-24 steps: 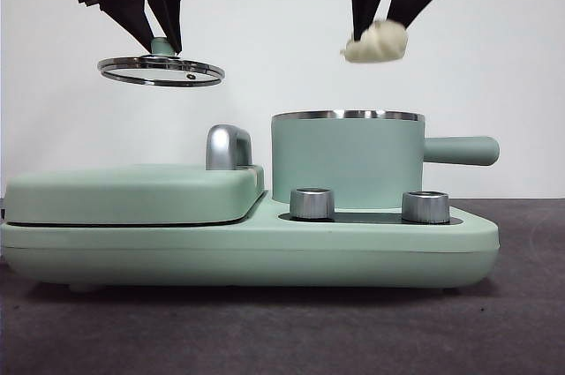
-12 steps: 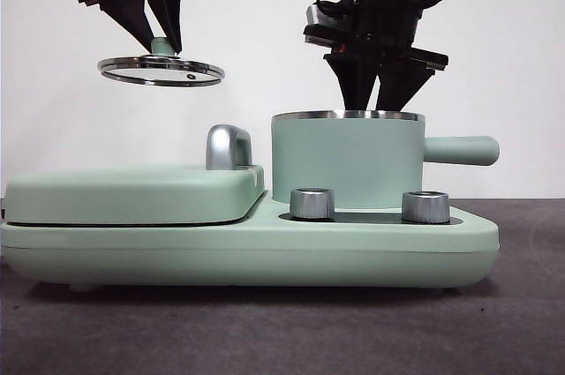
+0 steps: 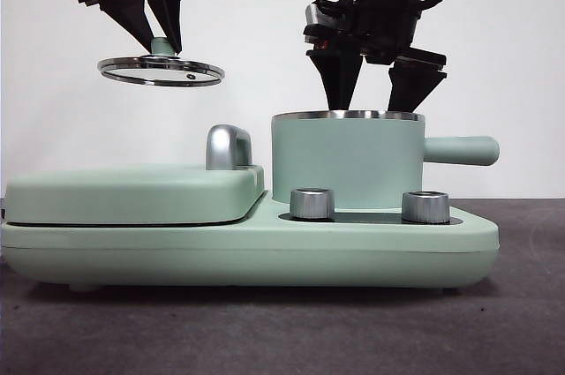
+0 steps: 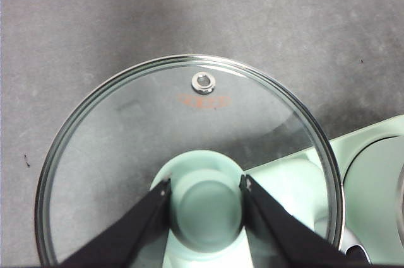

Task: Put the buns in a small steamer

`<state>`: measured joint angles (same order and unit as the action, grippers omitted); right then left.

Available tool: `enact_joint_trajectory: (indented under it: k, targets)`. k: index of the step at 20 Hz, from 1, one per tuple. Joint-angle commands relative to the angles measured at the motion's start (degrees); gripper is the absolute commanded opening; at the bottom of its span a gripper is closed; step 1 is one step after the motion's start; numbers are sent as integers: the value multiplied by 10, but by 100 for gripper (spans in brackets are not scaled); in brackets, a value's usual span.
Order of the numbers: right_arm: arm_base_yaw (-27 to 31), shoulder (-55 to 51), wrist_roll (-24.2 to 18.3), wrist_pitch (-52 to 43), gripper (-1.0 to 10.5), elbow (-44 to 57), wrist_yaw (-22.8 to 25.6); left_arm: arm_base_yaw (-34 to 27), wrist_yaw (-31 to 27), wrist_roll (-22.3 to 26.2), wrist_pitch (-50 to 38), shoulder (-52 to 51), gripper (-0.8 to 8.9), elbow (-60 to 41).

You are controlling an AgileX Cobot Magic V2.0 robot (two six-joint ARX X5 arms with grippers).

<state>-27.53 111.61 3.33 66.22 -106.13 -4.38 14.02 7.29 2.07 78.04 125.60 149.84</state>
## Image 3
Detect glass pot lid green knob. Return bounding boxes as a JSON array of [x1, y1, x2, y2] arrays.
[[96, 37, 226, 88]]

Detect mint green breakfast machine base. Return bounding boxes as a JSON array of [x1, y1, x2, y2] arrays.
[[0, 191, 500, 295]]

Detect mint green griddle lid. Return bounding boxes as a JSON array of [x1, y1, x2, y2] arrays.
[[6, 164, 266, 224]]

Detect silver control knob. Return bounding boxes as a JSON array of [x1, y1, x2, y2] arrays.
[[400, 191, 451, 224], [289, 188, 335, 221]]

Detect pale grey right wrist camera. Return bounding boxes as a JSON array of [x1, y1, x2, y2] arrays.
[[305, 2, 336, 28]]

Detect mint green pot with handle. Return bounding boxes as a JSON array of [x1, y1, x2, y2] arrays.
[[269, 109, 501, 211]]

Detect silver griddle lid handle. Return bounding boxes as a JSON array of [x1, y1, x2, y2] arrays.
[[206, 124, 253, 172]]

